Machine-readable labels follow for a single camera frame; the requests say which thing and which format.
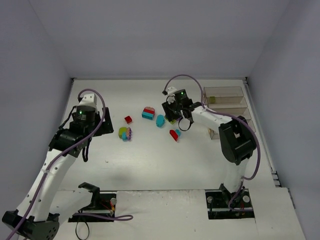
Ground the green lego in bin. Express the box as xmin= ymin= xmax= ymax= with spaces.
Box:
xmin=208 ymin=96 xmax=216 ymax=104

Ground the teal rounded lego brick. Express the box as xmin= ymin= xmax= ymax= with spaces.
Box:
xmin=156 ymin=114 xmax=166 ymax=128

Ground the teal lego under stack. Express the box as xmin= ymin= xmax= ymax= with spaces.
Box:
xmin=121 ymin=132 xmax=128 ymax=141

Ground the green rounded lego brick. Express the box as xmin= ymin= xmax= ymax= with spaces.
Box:
xmin=118 ymin=127 xmax=127 ymax=139

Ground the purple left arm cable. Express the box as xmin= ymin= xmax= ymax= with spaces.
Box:
xmin=4 ymin=87 xmax=134 ymax=240

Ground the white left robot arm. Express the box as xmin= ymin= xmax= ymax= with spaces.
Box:
xmin=2 ymin=103 xmax=114 ymax=240

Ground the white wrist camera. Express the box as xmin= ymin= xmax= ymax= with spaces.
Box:
xmin=78 ymin=93 xmax=97 ymax=109
xmin=162 ymin=86 xmax=178 ymax=105

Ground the purple orange studded lego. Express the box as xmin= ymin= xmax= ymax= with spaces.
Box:
xmin=125 ymin=127 xmax=132 ymax=141

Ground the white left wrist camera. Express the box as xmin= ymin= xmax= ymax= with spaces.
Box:
xmin=78 ymin=93 xmax=97 ymax=109

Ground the red rounded lego brick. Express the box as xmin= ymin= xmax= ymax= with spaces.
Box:
xmin=169 ymin=129 xmax=179 ymax=142

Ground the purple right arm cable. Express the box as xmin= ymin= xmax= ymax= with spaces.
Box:
xmin=163 ymin=74 xmax=262 ymax=211

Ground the teal lego base brick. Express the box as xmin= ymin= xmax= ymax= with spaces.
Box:
xmin=141 ymin=111 xmax=155 ymax=120

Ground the small teal lego cube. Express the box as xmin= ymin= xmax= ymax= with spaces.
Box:
xmin=175 ymin=129 xmax=181 ymax=137

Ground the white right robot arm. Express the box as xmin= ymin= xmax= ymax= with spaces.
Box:
xmin=162 ymin=87 xmax=261 ymax=200

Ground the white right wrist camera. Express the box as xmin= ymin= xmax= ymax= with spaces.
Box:
xmin=162 ymin=86 xmax=178 ymax=105

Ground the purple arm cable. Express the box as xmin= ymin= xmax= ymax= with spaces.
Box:
xmin=163 ymin=74 xmax=262 ymax=211
xmin=4 ymin=87 xmax=134 ymax=240

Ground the small red lego brick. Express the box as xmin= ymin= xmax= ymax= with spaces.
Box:
xmin=124 ymin=115 xmax=133 ymax=124

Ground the black loop cable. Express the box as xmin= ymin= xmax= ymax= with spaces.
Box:
xmin=74 ymin=219 xmax=91 ymax=239

